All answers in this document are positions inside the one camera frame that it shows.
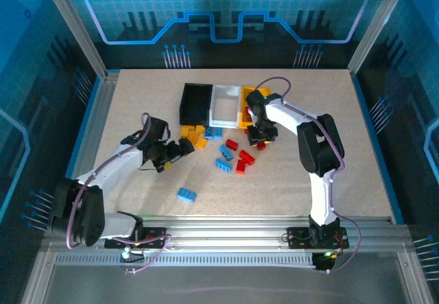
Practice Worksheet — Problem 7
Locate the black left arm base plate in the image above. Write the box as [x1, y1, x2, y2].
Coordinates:
[104, 226, 172, 250]

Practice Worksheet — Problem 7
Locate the slotted grey cable duct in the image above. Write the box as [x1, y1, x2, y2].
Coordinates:
[54, 254, 318, 268]

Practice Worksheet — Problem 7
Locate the white plastic container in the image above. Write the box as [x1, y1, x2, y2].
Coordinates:
[208, 83, 243, 130]

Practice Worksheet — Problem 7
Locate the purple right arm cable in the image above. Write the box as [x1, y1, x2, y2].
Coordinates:
[253, 76, 361, 274]

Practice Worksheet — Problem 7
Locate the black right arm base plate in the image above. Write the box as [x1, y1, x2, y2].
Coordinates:
[287, 226, 350, 250]

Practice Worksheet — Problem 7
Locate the blue table edge strip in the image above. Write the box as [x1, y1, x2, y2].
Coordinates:
[351, 73, 405, 225]
[64, 76, 103, 178]

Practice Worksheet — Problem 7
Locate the aluminium frame post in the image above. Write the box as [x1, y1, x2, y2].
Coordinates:
[346, 0, 415, 75]
[38, 0, 111, 78]

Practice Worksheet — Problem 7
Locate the yellow plastic container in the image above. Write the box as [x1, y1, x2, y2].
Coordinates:
[239, 84, 272, 130]

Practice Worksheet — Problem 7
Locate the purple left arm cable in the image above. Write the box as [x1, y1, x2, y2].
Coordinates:
[67, 112, 172, 274]

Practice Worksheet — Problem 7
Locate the black plastic container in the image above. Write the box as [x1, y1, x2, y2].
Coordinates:
[178, 83, 214, 127]

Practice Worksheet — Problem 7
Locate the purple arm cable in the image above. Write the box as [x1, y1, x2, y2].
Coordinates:
[253, 76, 361, 274]
[67, 112, 172, 274]

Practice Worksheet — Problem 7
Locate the aluminium side rail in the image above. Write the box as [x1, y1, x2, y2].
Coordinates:
[67, 69, 121, 181]

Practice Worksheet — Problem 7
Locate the wide aluminium base rail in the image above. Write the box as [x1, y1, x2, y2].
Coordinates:
[43, 214, 411, 254]

